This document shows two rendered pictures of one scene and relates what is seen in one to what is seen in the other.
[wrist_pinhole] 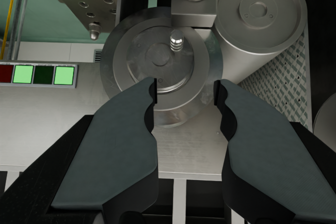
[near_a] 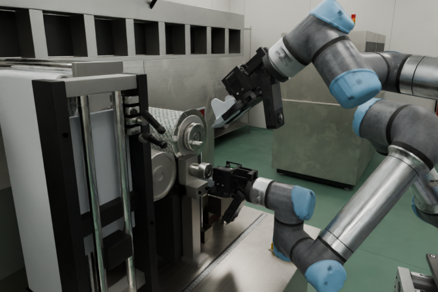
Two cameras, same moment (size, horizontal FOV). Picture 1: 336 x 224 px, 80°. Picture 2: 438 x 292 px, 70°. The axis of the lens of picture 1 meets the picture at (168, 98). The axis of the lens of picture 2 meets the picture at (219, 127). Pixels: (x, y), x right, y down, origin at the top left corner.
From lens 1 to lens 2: 70 cm
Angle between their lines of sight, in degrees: 54
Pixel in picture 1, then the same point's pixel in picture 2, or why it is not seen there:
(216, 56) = (175, 145)
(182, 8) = (195, 158)
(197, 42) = (182, 149)
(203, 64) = (179, 139)
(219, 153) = not seen: hidden behind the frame
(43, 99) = (181, 103)
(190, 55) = (189, 141)
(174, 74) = (193, 131)
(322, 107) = not seen: hidden behind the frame
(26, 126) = (186, 84)
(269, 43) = (154, 160)
